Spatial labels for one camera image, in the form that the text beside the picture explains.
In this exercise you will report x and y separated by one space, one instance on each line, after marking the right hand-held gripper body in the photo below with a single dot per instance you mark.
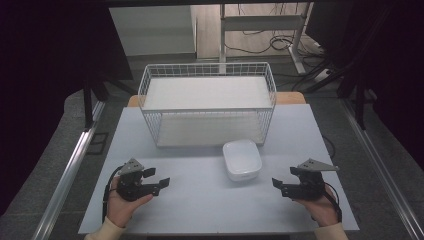
311 185

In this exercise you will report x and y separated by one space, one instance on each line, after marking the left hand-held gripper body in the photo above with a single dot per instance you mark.
129 186

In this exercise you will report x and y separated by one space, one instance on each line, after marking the person's left hand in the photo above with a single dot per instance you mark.
121 210

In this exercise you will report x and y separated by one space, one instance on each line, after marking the person's right hand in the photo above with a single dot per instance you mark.
321 210

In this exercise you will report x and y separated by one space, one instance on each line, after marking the pale blue table sheet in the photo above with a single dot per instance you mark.
200 200

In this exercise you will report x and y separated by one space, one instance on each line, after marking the white square lidded container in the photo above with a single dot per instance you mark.
241 160

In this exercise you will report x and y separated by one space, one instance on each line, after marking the black stand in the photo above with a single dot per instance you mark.
360 103
87 103

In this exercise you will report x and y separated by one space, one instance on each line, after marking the white power strip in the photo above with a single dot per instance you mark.
322 75

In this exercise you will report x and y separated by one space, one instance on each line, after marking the black curtain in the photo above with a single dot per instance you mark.
40 66
393 66

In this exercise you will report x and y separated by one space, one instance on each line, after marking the black floor bracket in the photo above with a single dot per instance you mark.
97 143

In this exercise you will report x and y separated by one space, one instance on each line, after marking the aluminium floor rail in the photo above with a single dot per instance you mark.
383 173
68 173

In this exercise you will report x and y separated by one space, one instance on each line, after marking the white desk frame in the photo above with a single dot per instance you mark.
260 22

